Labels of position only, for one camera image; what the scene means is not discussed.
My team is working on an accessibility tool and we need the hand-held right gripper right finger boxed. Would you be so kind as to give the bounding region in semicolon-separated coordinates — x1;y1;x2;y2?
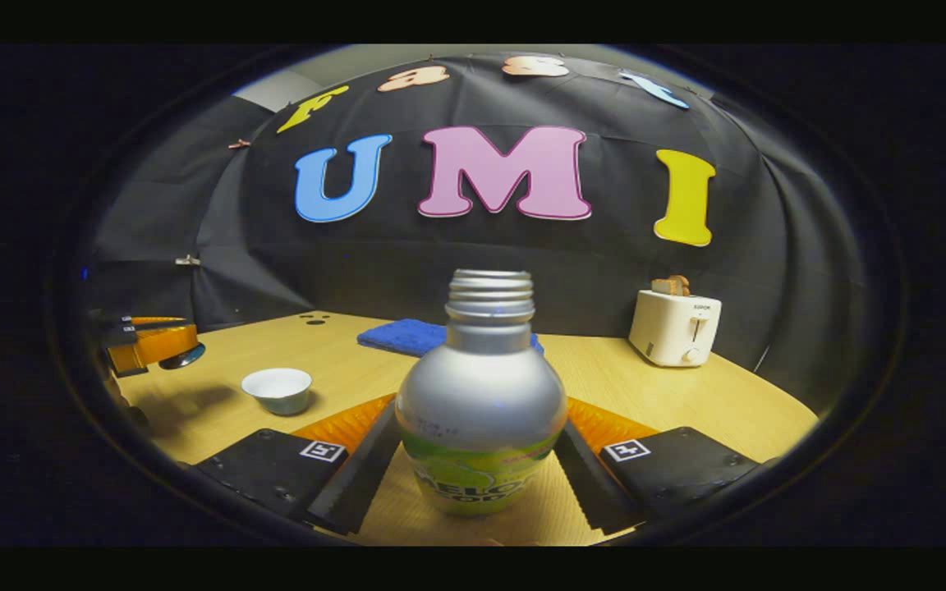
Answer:
553;396;769;534

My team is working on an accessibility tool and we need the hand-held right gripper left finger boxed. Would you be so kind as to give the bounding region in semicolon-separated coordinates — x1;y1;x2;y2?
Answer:
190;392;404;536

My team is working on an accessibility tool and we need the teal teacup lid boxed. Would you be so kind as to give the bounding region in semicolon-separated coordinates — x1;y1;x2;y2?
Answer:
159;342;206;370

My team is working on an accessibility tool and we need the teal teacup with white inside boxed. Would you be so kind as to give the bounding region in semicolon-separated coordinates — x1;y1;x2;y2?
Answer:
241;368;313;416

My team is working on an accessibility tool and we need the silver green water bottle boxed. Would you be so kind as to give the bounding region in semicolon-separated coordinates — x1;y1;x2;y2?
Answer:
395;269;568;516

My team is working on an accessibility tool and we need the blue folded towel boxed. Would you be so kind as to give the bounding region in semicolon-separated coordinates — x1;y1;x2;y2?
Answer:
356;318;545;358

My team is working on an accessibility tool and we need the white toaster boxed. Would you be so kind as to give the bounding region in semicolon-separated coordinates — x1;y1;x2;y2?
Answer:
628;290;723;368

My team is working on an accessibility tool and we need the black backdrop cloth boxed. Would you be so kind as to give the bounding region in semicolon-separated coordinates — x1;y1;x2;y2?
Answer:
83;53;864;411

